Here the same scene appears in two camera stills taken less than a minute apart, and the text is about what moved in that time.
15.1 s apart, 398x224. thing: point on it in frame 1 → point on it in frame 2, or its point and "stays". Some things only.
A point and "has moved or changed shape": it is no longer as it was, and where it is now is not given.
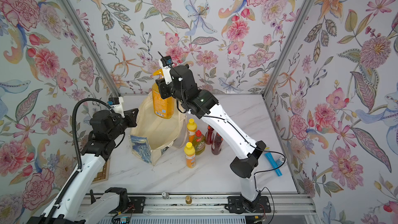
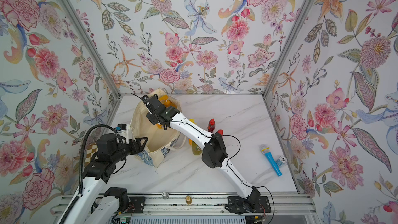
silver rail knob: [165, 195] stays
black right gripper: [167, 88] → [151, 116]
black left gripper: [131, 120] → [139, 145]
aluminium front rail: [282, 204] stays
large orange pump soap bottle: [162, 108] has moved or changed shape
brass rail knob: [188, 199] stays
